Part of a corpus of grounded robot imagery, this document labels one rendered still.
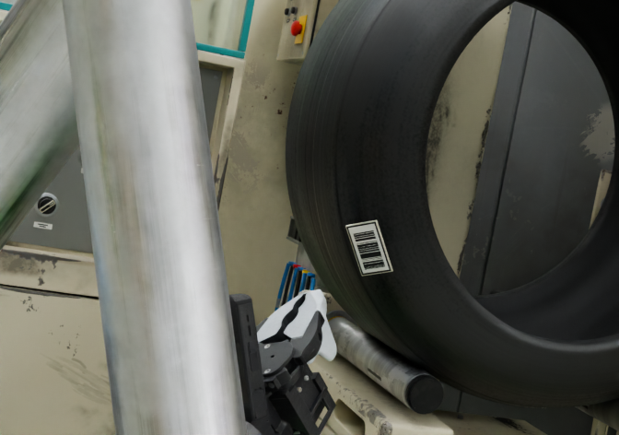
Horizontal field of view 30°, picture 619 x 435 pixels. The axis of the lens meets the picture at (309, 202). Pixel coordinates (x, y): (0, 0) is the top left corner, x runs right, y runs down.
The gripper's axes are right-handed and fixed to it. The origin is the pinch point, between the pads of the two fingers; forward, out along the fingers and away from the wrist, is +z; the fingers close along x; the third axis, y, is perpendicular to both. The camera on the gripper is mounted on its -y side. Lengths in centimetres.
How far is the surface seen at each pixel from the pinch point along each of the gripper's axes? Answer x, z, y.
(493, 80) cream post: -4, 64, 10
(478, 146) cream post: -7, 58, 17
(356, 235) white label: -1.4, 13.4, 2.1
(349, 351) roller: -17.1, 21.8, 24.1
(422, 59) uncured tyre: 8.9, 24.5, -11.3
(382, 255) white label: 1.1, 12.6, 4.8
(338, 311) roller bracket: -24.4, 32.7, 25.2
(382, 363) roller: -7.9, 15.1, 21.3
